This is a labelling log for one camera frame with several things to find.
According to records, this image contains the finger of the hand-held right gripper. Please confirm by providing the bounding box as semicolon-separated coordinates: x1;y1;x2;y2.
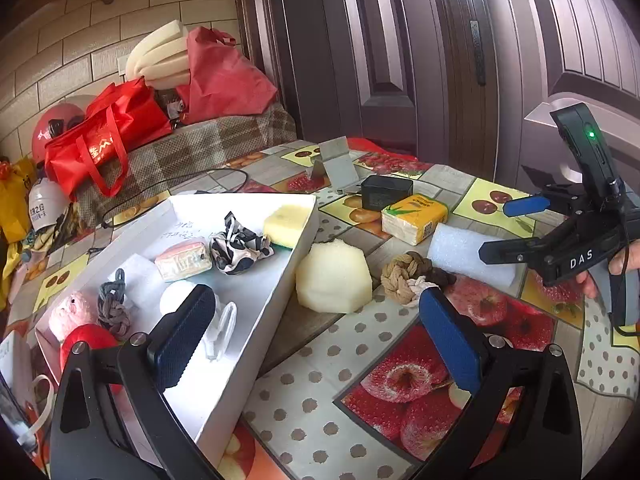
478;237;547;264
502;193;552;218

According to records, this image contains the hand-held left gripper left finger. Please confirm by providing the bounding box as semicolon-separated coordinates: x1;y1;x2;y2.
50;283;222;480

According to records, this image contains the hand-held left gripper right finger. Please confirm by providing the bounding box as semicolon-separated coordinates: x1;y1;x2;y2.
415;286;583;480

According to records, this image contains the white foam block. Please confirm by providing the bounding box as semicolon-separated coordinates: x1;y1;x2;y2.
427;222;531;289

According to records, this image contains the white cardboard box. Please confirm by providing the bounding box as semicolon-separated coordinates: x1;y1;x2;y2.
35;192;319;454

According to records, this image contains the brown braided rope knot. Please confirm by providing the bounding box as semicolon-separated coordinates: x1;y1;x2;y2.
380;251;457;307

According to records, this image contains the yellow tissue pack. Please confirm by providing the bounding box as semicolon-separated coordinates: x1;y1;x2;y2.
380;195;449;240

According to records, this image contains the cream foam chunk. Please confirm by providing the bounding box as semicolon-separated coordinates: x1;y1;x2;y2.
295;239;374;314

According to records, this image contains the white soft ball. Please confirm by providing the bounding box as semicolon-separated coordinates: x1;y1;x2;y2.
159;280;199;317

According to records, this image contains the person's right hand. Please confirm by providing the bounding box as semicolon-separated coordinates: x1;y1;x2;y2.
575;245;640;302

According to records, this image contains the pink wrapped packet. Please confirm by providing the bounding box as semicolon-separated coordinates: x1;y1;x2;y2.
154;240;211;281

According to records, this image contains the red ball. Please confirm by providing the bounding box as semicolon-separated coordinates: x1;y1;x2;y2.
59;323;124;394

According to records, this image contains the black and white patterned cloth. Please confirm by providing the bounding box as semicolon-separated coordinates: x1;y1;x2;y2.
208;211;276;275

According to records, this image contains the pink plush pig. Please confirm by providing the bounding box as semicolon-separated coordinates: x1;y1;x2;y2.
48;289;101;342

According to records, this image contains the fruit print tablecloth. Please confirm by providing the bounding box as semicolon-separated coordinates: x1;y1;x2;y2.
30;137;640;480

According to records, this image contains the black power adapter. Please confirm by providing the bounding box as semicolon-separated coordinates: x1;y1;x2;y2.
360;174;415;212

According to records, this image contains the yellow sponge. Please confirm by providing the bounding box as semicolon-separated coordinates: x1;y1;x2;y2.
263;204;317;250

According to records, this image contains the purple-brown panelled door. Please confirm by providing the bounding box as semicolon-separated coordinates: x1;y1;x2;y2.
480;0;640;196

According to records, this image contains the white helmet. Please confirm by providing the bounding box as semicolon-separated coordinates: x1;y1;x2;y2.
27;177;72;234

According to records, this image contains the grey phone stand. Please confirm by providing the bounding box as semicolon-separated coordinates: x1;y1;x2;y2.
310;135;359;195

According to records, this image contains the plaid sofa cover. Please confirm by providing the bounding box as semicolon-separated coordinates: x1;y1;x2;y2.
75;105;299;227

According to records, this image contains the yellow bag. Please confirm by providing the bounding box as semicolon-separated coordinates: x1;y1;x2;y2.
0;154;39;282

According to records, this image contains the dark brown door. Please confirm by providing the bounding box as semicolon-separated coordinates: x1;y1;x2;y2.
234;0;501;182

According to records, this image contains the red tote bag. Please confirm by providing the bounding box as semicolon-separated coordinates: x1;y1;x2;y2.
44;78;174;199

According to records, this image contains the red helmet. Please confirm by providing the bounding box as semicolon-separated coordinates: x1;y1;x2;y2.
31;94;97;164

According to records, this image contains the red cloth bag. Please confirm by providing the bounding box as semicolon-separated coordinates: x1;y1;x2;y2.
175;26;279;126

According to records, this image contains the stack of white foam pieces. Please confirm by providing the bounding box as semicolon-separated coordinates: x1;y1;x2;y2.
124;24;194;94

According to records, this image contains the grey braided rope knot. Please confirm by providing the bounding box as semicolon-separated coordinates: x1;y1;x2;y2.
97;268;132;337

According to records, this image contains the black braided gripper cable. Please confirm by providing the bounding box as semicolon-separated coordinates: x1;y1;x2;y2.
611;179;640;337

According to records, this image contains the black door handle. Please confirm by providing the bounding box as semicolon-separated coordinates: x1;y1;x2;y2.
469;19;489;87

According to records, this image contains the white bag with handle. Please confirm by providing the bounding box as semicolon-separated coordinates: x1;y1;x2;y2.
0;331;57;454

